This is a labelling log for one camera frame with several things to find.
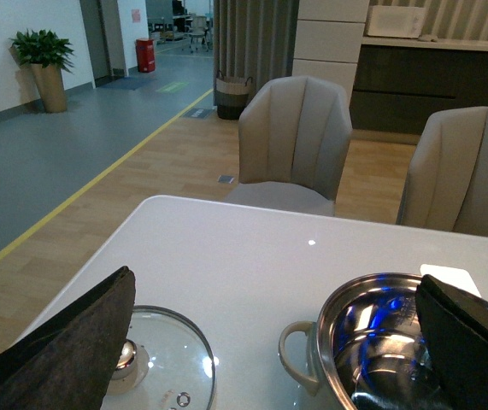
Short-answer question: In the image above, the white microwave oven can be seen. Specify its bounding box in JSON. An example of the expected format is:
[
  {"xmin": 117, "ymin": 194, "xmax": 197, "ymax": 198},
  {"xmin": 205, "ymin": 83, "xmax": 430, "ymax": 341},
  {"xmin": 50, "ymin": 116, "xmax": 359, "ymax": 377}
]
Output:
[{"xmin": 365, "ymin": 5, "xmax": 426, "ymax": 38}]

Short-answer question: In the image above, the white cabinet column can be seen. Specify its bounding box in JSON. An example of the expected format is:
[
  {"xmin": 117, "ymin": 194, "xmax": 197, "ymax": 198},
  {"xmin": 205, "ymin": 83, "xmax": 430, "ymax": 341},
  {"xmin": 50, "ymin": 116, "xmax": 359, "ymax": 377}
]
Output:
[{"xmin": 292, "ymin": 0, "xmax": 369, "ymax": 96}]

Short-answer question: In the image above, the grey curtain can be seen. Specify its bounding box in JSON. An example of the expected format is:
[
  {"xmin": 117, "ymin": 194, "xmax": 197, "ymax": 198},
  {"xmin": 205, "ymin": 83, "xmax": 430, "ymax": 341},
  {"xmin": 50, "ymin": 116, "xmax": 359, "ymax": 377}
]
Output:
[{"xmin": 213, "ymin": 0, "xmax": 299, "ymax": 98}]

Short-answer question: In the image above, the woven laundry basket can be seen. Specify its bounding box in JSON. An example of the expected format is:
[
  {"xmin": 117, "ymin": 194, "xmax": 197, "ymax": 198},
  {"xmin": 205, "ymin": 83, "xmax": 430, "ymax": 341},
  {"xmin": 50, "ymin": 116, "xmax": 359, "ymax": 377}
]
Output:
[{"xmin": 215, "ymin": 70, "xmax": 254, "ymax": 120}]

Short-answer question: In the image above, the office chair in background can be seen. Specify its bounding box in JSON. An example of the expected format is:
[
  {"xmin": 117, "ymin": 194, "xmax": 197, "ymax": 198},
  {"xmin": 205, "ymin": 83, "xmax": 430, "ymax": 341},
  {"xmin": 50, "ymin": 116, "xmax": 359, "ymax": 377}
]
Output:
[{"xmin": 188, "ymin": 15, "xmax": 209, "ymax": 53}]

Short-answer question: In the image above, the dark kitchen counter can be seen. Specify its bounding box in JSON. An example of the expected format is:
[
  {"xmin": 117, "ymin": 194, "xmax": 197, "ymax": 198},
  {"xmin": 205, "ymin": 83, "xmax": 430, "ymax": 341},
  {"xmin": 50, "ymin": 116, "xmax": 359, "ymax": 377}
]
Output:
[{"xmin": 350, "ymin": 44, "xmax": 488, "ymax": 134}]

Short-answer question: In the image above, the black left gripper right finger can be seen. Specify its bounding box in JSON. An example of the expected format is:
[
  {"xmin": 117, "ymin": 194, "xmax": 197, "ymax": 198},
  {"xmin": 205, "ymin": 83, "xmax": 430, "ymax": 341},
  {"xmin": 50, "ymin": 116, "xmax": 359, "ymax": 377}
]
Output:
[{"xmin": 415, "ymin": 275, "xmax": 488, "ymax": 409}]

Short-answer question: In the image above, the beige chair on right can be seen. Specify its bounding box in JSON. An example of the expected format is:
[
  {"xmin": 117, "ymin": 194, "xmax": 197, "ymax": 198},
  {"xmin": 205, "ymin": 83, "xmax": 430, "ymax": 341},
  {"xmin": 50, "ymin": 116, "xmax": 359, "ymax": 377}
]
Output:
[{"xmin": 397, "ymin": 106, "xmax": 488, "ymax": 237}]

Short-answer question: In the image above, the glass pot lid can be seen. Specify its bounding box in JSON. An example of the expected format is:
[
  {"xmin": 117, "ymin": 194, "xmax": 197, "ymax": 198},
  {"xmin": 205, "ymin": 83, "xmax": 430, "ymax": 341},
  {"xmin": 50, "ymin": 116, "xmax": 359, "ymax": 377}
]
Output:
[{"xmin": 102, "ymin": 305, "xmax": 216, "ymax": 409}]

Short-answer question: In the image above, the white electric cooking pot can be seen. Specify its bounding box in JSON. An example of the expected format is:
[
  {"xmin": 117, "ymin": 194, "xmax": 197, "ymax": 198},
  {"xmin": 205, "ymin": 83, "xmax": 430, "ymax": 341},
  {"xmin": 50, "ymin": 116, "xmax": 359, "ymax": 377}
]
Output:
[{"xmin": 278, "ymin": 272, "xmax": 451, "ymax": 409}]

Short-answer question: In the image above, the floor socket plate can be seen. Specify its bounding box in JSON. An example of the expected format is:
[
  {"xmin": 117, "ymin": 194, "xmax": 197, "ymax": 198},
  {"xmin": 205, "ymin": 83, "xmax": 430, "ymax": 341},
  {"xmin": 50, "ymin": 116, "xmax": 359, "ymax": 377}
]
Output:
[{"xmin": 218, "ymin": 174, "xmax": 235, "ymax": 184}]

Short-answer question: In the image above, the beige chair on left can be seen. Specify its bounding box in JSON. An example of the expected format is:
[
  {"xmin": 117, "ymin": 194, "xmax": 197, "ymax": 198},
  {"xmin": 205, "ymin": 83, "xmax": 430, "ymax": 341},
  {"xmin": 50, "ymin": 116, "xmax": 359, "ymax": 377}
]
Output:
[{"xmin": 224, "ymin": 75, "xmax": 353, "ymax": 216}]

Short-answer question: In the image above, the green potted plant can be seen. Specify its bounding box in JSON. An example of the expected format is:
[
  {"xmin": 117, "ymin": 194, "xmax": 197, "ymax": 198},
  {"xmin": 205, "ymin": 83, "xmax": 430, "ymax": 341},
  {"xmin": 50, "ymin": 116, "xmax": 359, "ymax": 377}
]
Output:
[{"xmin": 9, "ymin": 29, "xmax": 73, "ymax": 114}]

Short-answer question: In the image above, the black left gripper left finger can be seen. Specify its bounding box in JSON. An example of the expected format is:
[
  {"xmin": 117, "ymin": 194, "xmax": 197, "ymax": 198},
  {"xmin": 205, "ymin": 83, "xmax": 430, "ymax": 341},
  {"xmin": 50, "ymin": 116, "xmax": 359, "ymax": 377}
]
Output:
[{"xmin": 0, "ymin": 266, "xmax": 136, "ymax": 409}]

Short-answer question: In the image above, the red bin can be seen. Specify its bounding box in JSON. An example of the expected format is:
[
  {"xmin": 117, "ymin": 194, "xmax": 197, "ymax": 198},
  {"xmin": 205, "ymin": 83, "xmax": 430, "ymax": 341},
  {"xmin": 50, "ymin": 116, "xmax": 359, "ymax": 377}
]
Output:
[{"xmin": 136, "ymin": 38, "xmax": 156, "ymax": 73}]

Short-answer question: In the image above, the beige chair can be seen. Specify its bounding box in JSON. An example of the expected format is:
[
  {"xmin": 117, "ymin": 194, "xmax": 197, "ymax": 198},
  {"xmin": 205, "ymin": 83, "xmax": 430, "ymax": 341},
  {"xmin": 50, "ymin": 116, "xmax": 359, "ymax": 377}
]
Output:
[
  {"xmin": 224, "ymin": 75, "xmax": 353, "ymax": 216},
  {"xmin": 397, "ymin": 106, "xmax": 488, "ymax": 237}
]

